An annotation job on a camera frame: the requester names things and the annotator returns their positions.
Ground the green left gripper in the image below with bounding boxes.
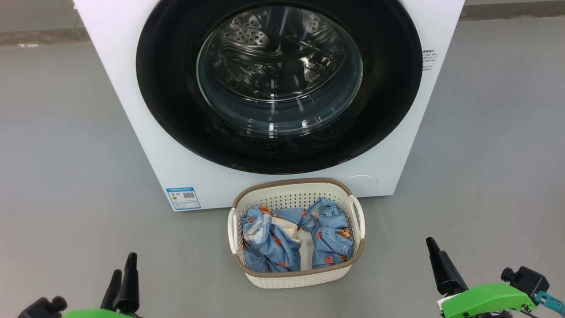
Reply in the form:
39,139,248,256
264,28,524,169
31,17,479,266
62,253,143,318

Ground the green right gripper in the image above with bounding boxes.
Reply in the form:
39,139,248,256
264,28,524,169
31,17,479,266
426,237,537,318

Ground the black round washing machine door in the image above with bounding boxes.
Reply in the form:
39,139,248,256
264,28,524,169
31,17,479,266
136,0,423,175

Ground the white washing machine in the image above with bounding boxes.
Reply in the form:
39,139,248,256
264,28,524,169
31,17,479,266
73,0,465,212

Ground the steel washing machine drum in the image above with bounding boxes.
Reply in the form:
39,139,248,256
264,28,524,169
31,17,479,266
197,5,364,136

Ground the blue energy label sticker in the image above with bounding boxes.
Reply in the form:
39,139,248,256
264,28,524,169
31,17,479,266
166,187,202,210

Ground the round white filter cover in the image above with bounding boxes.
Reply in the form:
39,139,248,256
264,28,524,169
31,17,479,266
343,175,379,189

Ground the cream perforated laundry basket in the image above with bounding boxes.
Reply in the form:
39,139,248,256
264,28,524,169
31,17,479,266
227,178,366,289

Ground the teal cable connector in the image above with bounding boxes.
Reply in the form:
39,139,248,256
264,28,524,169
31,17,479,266
535,290,565,315

